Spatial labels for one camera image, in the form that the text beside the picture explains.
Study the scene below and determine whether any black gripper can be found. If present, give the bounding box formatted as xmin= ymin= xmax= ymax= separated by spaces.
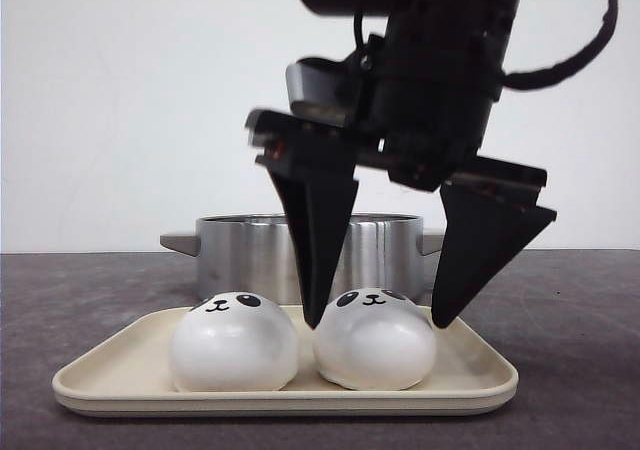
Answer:
xmin=246 ymin=0 xmax=546 ymax=205

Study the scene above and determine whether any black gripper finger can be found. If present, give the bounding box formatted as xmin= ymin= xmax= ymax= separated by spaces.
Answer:
xmin=432 ymin=186 xmax=556 ymax=328
xmin=264 ymin=136 xmax=358 ymax=328

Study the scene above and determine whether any black sleeved cable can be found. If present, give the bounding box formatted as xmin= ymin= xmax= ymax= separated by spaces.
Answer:
xmin=499 ymin=0 xmax=621 ymax=92

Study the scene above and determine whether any stainless steel steamer pot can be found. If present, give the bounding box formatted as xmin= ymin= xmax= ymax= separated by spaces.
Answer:
xmin=160 ymin=213 xmax=444 ymax=305

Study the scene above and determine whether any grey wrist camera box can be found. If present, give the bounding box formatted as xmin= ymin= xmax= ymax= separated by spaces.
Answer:
xmin=285 ymin=56 xmax=373 ymax=127

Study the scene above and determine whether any panda bun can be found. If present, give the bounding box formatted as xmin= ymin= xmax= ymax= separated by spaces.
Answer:
xmin=312 ymin=288 xmax=437 ymax=390
xmin=169 ymin=292 xmax=299 ymax=392

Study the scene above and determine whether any cream rectangular plastic tray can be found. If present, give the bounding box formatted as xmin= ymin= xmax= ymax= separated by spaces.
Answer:
xmin=52 ymin=305 xmax=519 ymax=418

